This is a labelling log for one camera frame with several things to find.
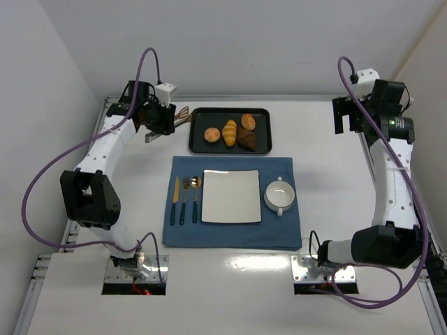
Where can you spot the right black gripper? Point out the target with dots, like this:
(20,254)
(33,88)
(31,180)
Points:
(343,114)

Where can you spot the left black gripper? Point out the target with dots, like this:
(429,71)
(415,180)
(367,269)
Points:
(166,118)

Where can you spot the metal tongs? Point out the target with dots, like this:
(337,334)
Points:
(182,117)

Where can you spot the round orange bun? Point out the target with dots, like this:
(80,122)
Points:
(212,135)

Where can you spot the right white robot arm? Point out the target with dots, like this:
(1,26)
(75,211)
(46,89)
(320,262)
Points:
(395,238)

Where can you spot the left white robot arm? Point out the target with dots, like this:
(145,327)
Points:
(89,196)

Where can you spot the yellow striped bread loaf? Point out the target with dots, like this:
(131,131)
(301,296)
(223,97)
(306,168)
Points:
(229,133)

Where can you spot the black rectangular tray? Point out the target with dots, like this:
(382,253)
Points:
(217,117)

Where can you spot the brown chocolate croissant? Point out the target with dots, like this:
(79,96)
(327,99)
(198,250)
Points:
(246,139)

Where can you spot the round bun top right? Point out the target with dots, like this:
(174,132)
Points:
(248,122)

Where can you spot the white square plate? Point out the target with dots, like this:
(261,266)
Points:
(231,197)

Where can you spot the blue cloth placemat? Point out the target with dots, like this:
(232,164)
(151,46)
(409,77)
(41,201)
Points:
(274,232)

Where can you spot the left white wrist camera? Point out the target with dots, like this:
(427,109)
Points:
(165,92)

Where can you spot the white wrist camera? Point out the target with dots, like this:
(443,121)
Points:
(366,76)
(165,92)

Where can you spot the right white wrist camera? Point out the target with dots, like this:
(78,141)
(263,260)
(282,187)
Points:
(366,76)

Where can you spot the gold fork green handle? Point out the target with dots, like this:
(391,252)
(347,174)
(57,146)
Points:
(186,184)

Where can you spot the gold knife green handle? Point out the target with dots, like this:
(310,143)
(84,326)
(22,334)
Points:
(175,200)

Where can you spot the gold spoon green handle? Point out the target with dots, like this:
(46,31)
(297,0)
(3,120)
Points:
(196,183)

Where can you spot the white two-handled soup bowl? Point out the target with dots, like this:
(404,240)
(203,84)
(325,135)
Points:
(279,196)

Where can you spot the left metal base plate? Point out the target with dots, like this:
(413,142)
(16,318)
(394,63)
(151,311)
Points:
(153,269)

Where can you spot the metal base plate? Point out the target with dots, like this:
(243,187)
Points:
(306,271)
(153,269)

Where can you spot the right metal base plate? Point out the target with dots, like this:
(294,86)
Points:
(306,271)

